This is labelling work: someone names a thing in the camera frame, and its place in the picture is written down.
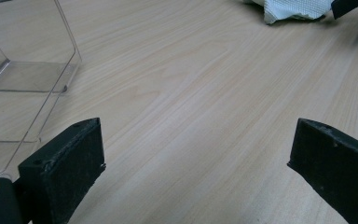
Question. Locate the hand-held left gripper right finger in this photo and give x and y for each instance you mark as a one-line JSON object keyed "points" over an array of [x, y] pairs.
{"points": [[338, 168]]}

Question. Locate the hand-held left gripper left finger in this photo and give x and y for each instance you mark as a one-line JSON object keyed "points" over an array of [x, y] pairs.
{"points": [[65, 161]]}

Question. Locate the light blue cleaning cloth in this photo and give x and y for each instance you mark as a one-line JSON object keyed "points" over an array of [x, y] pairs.
{"points": [[292, 9]]}

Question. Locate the clear acrylic divided organizer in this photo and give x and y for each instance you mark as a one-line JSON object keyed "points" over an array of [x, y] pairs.
{"points": [[28, 76]]}

